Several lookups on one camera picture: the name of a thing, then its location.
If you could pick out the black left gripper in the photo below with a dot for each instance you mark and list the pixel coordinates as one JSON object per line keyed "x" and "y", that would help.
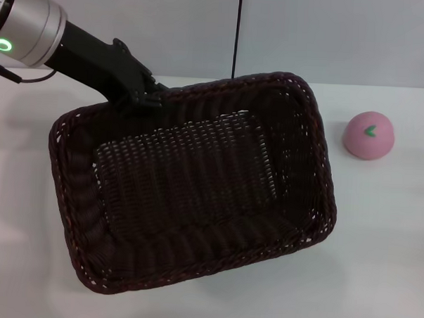
{"x": 96, "y": 60}

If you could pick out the dark brown woven basket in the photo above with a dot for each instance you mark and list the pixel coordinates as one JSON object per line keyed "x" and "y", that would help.
{"x": 196, "y": 186}

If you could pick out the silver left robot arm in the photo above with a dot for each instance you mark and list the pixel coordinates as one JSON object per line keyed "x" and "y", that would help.
{"x": 28, "y": 20}

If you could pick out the pink peach toy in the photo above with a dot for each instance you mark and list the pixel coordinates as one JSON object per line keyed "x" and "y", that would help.
{"x": 369, "y": 144}

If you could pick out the black vertical pole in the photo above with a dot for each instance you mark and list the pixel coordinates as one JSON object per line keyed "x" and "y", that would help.
{"x": 237, "y": 33}

